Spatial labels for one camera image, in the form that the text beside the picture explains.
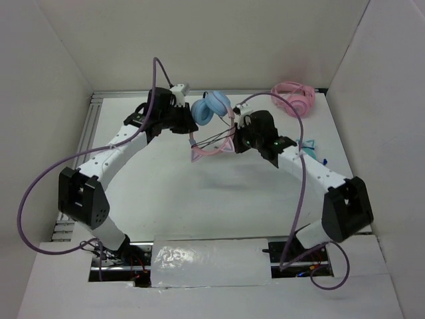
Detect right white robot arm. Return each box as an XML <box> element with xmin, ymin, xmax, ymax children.
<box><xmin>233</xmin><ymin>110</ymin><xmax>374</xmax><ymax>261</ymax></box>

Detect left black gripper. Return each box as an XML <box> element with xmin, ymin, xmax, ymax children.
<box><xmin>159</xmin><ymin>102</ymin><xmax>198</xmax><ymax>134</ymax></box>

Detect aluminium rail frame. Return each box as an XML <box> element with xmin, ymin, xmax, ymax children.
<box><xmin>50</xmin><ymin>88</ymin><xmax>328</xmax><ymax>241</ymax></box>

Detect pink over-ear headphones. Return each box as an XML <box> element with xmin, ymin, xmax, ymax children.
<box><xmin>271</xmin><ymin>82</ymin><xmax>315</xmax><ymax>117</ymax></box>

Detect teal white headphones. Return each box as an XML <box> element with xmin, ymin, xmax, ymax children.
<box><xmin>301</xmin><ymin>140</ymin><xmax>327</xmax><ymax>165</ymax></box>

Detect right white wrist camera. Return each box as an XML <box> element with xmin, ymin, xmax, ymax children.
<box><xmin>233</xmin><ymin>103</ymin><xmax>253</xmax><ymax>128</ymax></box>

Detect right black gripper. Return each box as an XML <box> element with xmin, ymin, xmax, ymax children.
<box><xmin>226</xmin><ymin>119</ymin><xmax>264</xmax><ymax>153</ymax></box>

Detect blue pink cat-ear headphones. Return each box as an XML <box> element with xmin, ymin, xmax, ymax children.
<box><xmin>189</xmin><ymin>90</ymin><xmax>236</xmax><ymax>163</ymax></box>

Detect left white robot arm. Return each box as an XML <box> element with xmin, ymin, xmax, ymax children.
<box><xmin>58</xmin><ymin>84</ymin><xmax>197</xmax><ymax>265</ymax></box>

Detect silver foil sheet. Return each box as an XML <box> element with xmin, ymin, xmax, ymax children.
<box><xmin>151</xmin><ymin>239</ymin><xmax>272</xmax><ymax>288</ymax></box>

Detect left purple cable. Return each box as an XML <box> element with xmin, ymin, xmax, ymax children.
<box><xmin>16</xmin><ymin>57</ymin><xmax>173</xmax><ymax>282</ymax></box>

